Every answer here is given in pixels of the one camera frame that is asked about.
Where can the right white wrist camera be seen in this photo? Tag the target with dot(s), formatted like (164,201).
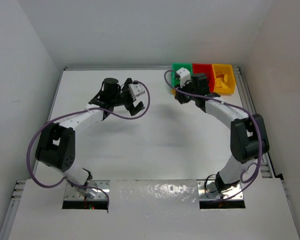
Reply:
(183,75)

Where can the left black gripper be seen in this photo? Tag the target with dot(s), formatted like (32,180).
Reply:
(129,100)

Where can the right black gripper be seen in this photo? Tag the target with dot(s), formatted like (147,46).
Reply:
(181,93)

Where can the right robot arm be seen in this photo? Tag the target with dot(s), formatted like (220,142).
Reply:
(248,135)

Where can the green storage bin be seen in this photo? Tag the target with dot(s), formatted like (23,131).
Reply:
(175,76)

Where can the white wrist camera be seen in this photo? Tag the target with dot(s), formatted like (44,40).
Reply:
(136,90)
(183,75)

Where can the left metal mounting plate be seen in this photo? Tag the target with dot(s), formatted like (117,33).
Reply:
(74,193)

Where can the metal mounting plate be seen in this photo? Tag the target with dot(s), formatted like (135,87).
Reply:
(74,193)
(207,191)

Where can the red storage bin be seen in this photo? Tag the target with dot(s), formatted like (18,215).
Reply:
(207,69)

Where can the yellow green lego block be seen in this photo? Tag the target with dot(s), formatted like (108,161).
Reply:
(174,92)

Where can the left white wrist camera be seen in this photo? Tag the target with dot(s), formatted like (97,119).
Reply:
(136,90)

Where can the yellow storage bin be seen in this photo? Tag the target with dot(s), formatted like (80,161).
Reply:
(224,79)

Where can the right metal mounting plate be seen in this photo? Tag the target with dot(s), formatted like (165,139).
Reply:
(207,191)

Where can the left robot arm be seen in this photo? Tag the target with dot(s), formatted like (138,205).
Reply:
(56,147)

